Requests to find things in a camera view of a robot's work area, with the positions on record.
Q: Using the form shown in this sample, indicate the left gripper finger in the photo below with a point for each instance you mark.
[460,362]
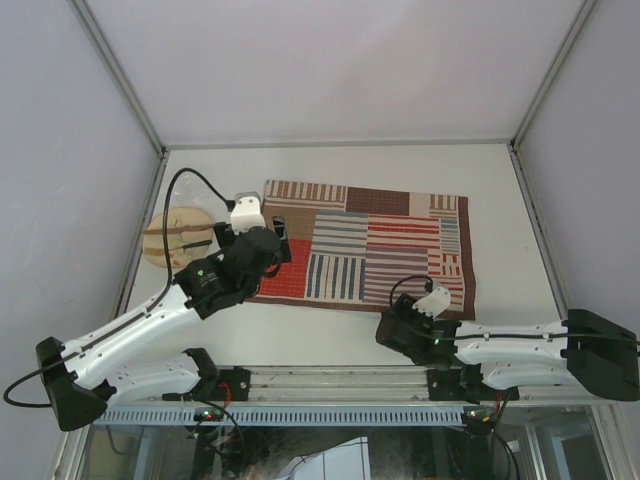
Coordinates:
[224,234]
[280,229]

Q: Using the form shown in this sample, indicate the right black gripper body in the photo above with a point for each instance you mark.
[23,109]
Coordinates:
[404,312]

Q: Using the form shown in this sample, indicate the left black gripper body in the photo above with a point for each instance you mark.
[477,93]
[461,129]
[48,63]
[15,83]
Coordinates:
[253,285]

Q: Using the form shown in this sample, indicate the patchwork striped placemat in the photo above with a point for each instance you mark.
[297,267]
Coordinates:
[352,246]

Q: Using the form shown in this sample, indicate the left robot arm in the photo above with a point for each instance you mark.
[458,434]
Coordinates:
[197,292]

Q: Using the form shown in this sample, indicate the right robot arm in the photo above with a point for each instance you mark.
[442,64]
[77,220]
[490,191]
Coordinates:
[584,349]

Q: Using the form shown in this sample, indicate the round wooden plate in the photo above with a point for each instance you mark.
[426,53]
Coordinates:
[153,245]

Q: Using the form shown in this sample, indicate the brown wooden knife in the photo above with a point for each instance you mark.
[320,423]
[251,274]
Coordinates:
[178,230]

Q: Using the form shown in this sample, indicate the clear glass cup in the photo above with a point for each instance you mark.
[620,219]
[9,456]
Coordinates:
[189,191]

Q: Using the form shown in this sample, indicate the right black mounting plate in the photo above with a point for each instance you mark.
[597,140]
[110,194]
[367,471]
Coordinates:
[445,385]

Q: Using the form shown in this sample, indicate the black mounting plate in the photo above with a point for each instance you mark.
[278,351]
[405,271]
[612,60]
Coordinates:
[445,385]
[233,385]

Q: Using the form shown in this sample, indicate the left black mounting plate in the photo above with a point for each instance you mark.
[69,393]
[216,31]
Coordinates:
[233,385]

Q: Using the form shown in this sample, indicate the dark handled fork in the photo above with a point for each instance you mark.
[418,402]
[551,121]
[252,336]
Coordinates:
[186,246]

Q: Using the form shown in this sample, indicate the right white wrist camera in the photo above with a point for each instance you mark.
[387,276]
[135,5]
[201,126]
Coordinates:
[434,303]

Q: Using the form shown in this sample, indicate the aluminium front rail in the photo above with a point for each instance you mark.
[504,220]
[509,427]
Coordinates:
[273,385]

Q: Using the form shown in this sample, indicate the perforated blue cable tray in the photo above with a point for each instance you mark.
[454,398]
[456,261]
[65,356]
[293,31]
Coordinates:
[284,416]

